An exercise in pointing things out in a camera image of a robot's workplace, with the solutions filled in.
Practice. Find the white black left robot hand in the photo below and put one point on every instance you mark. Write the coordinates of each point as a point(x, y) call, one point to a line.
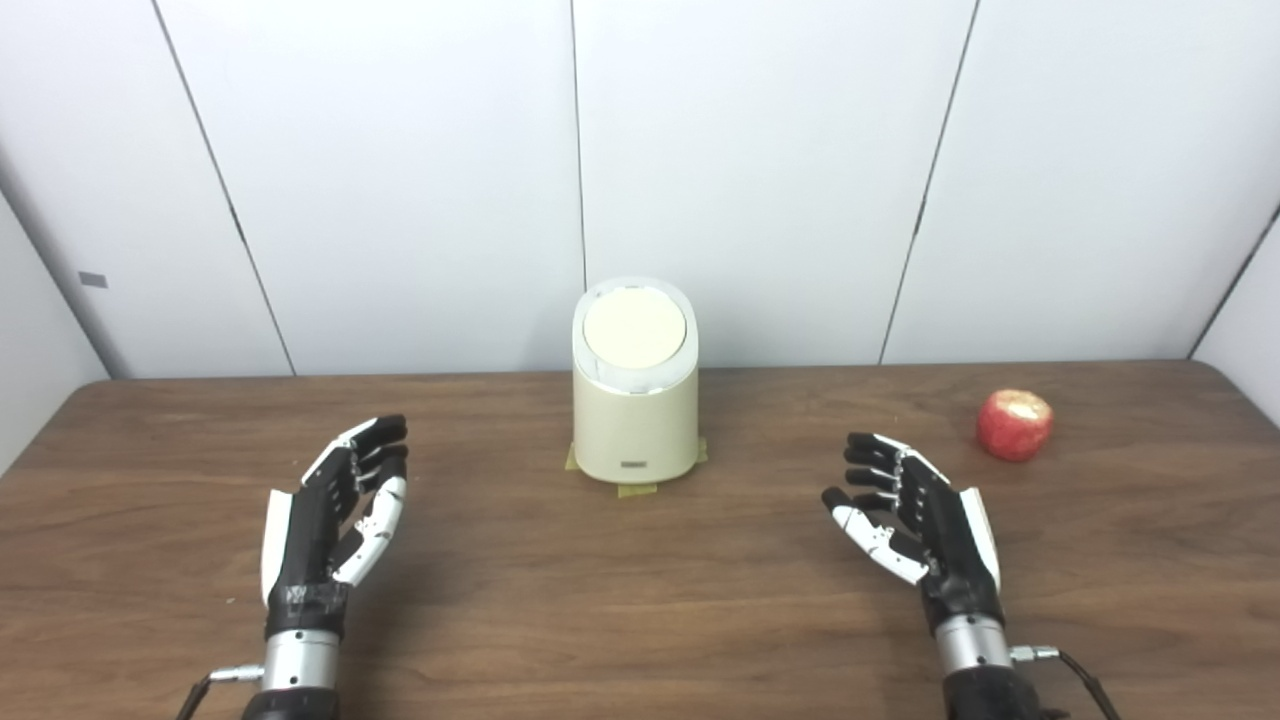
point(300, 540)

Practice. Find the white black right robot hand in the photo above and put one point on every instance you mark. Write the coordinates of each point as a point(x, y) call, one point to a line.
point(950, 540)

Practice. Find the red apple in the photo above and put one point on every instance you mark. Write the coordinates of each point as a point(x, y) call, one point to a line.
point(1014, 428)

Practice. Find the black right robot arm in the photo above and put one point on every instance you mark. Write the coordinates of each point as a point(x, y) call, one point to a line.
point(975, 650)

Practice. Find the cream-colored cylindrical bin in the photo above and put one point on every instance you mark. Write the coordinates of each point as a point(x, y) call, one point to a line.
point(635, 425)

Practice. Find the small grey wall sticker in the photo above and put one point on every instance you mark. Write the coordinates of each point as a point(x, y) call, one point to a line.
point(92, 279)

